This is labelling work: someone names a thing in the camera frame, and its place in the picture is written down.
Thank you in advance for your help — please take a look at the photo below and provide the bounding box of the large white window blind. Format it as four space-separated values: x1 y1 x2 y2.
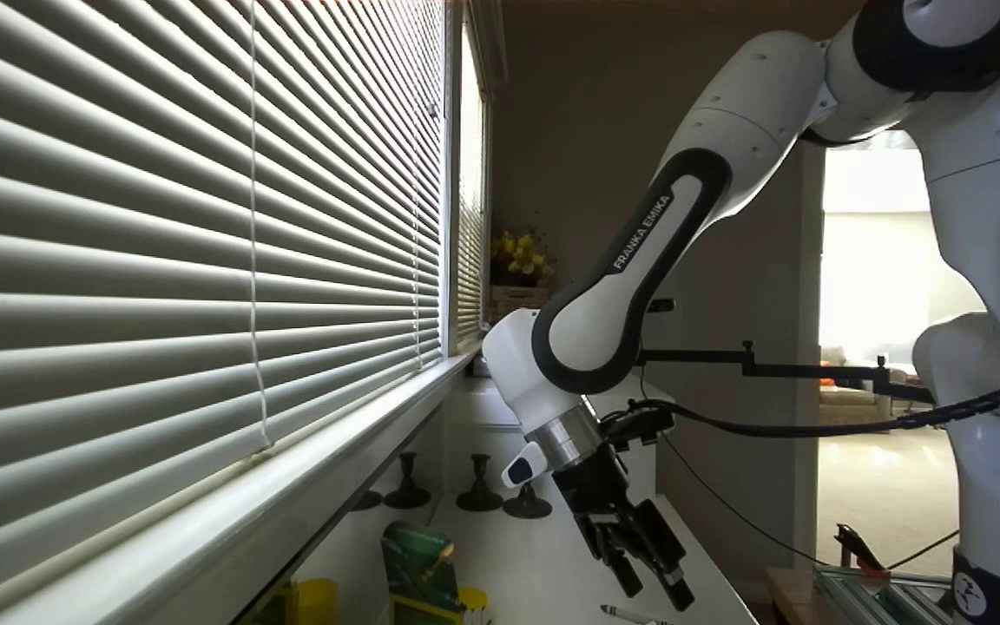
0 0 458 623

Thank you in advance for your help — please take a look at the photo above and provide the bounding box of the white crayon with black ends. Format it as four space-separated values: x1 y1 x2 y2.
597 598 673 625

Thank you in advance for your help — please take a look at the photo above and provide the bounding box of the yellow plastic cup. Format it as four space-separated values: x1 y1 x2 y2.
280 576 345 625

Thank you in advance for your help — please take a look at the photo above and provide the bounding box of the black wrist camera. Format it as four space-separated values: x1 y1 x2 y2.
599 395 680 452

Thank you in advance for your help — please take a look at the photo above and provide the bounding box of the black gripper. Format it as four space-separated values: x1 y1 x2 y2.
552 440 701 614

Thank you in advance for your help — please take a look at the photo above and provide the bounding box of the black suction cup mount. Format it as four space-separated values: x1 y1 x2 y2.
381 448 436 514
453 452 506 518
501 484 556 520

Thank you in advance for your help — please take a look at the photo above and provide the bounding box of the yellow green crayon box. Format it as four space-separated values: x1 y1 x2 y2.
378 518 464 612

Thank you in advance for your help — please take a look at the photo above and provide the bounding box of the green book stack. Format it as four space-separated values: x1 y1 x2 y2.
808 562 963 625

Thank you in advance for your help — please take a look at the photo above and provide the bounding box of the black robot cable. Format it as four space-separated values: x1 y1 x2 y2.
607 343 1000 444

